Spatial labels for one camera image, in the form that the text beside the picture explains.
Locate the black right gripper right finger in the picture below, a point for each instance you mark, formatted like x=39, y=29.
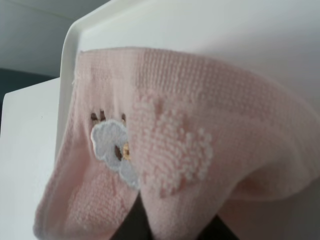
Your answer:
x=220, y=231

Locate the pink towel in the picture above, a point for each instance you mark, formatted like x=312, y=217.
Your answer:
x=186, y=132

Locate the white rectangular plastic tray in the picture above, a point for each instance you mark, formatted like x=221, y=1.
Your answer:
x=278, y=39

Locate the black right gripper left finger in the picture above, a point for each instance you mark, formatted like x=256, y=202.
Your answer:
x=136, y=225

